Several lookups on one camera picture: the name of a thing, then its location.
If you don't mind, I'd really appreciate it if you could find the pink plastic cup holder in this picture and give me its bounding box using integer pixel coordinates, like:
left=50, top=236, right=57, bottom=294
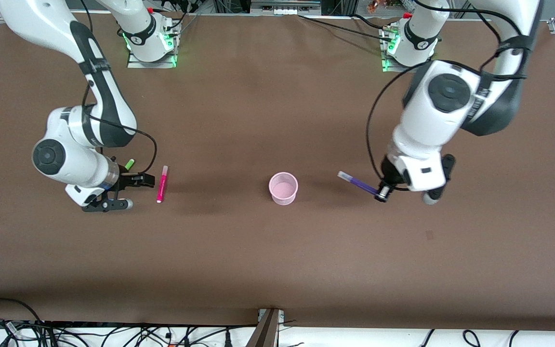
left=268, top=172, right=299, bottom=206

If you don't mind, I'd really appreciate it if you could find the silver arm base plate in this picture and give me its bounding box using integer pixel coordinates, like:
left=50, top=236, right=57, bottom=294
left=127, top=48, right=178, bottom=69
left=381, top=27, right=433, bottom=73

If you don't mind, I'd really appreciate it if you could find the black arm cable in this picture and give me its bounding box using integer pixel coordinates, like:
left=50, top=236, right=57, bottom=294
left=79, top=0, right=158, bottom=176
left=366, top=0, right=531, bottom=191

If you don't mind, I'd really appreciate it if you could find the aluminium table post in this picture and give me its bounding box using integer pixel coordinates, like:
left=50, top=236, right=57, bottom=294
left=245, top=308, right=285, bottom=347

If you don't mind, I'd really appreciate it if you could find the black table cable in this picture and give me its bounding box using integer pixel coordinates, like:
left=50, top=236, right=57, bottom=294
left=350, top=13, right=394, bottom=32
left=298, top=13, right=396, bottom=41

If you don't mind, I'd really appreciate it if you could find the purple marker pen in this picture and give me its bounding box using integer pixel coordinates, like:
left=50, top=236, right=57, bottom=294
left=337, top=171, right=380, bottom=196

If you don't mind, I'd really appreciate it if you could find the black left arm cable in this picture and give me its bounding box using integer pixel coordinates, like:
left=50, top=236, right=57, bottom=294
left=366, top=0, right=531, bottom=191

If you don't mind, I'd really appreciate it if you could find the grey background device box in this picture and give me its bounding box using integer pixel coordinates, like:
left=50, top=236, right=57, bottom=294
left=250, top=0, right=320, bottom=15

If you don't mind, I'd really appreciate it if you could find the pink marker pen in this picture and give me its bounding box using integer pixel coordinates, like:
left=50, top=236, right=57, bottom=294
left=156, top=165, right=169, bottom=204

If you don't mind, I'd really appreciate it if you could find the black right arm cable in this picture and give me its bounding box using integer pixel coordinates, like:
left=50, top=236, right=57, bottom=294
left=79, top=0, right=158, bottom=176

